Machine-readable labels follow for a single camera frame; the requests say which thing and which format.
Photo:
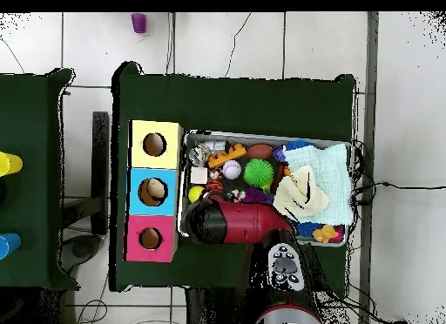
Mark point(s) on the cream knitted cloth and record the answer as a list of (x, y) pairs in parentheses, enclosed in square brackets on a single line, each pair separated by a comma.
[(296, 198)]

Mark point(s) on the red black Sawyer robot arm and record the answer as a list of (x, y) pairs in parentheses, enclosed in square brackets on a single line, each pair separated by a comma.
[(244, 221)]

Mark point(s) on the shallow mesh bin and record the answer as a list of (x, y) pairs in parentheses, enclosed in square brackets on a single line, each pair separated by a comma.
[(240, 140)]

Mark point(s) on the wooden box with three holes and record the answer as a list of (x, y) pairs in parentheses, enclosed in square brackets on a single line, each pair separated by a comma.
[(163, 205)]

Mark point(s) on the white baseball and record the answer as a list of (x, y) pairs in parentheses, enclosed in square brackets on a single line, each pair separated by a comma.
[(231, 169)]

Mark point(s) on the tiger striped toy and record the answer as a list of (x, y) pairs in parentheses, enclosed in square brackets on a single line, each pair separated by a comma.
[(214, 183)]

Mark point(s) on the orange plastic block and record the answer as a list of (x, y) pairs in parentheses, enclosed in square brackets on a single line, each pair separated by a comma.
[(224, 158)]

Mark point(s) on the wooden cube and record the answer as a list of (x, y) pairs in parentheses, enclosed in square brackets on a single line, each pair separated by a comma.
[(199, 175)]

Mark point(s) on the crushed silver can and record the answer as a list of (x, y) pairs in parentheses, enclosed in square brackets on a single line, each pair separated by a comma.
[(198, 153)]

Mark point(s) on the yellow ball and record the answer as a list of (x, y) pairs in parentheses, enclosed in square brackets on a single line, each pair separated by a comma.
[(195, 194)]

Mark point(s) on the green spiky ball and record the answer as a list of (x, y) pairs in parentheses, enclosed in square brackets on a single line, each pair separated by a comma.
[(258, 172)]

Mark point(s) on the brown toy football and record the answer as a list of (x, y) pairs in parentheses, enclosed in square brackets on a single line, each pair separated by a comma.
[(259, 151)]

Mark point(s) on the dark green tablecloth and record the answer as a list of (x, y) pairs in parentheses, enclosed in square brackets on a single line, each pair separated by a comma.
[(244, 104), (31, 129)]

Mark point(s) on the light blue knitted cloth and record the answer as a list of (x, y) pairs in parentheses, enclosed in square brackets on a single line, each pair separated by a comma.
[(334, 170)]

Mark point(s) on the black upright stand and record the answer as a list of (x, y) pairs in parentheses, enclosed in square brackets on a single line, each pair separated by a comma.
[(100, 163)]

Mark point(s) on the dark grey oval pad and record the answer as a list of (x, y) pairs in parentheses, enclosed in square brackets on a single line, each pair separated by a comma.
[(82, 251)]

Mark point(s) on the purple cup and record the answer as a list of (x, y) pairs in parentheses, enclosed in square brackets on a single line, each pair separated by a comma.
[(139, 23)]

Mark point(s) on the yellow cup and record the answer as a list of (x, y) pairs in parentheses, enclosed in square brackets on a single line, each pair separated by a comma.
[(12, 164)]

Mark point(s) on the blue cup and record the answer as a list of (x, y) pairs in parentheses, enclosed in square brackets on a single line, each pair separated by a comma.
[(10, 243)]

